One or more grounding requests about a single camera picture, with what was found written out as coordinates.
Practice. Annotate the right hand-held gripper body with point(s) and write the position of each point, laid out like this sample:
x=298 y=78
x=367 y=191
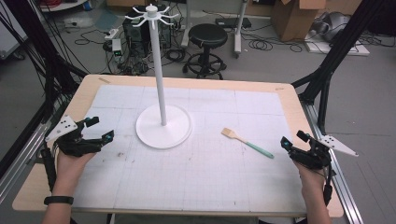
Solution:
x=314 y=157

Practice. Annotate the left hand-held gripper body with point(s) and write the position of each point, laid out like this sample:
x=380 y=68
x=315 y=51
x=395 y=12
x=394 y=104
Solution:
x=67 y=126

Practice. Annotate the white hook rack stand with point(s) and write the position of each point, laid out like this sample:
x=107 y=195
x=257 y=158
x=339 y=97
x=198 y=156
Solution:
x=162 y=127

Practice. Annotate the person's right hand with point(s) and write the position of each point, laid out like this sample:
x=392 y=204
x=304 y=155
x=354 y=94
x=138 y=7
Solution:
x=313 y=183

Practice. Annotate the person's left hand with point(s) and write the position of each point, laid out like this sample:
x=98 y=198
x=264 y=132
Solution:
x=68 y=172

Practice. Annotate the strip of tape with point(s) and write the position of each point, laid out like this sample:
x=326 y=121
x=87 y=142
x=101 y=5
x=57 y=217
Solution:
x=104 y=80

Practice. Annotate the black wristband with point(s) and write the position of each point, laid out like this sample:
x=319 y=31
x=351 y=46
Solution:
x=59 y=200

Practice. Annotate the white device green display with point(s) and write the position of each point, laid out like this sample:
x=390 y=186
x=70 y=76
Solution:
x=117 y=47

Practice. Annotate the white power strip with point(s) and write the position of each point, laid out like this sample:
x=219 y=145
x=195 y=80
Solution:
x=112 y=33

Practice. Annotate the white grid mat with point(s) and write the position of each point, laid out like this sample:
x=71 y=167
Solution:
x=202 y=180

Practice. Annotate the black computer tower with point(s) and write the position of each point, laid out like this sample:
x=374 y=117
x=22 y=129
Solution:
x=137 y=34

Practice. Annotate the white floor board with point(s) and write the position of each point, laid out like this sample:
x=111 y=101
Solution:
x=358 y=49

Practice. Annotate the white cabinet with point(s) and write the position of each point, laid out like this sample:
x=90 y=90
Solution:
x=9 y=34

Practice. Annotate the grey machine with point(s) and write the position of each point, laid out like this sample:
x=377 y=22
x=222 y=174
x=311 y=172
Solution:
x=334 y=26

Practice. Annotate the cardboard box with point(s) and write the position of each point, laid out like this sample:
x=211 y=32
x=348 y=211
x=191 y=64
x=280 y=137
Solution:
x=295 y=21

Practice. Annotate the white round table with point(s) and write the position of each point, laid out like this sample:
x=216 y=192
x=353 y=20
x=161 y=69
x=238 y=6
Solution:
x=62 y=5

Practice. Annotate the black flat device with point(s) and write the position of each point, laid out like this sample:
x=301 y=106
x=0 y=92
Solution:
x=233 y=22

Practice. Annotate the black round stool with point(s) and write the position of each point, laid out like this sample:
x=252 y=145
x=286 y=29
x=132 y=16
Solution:
x=208 y=35

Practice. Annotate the aluminium rail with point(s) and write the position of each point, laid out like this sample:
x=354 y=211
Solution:
x=21 y=161
x=342 y=186

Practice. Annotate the black frame strut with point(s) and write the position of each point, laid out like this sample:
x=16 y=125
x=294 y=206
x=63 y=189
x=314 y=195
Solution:
x=339 y=53
x=40 y=53

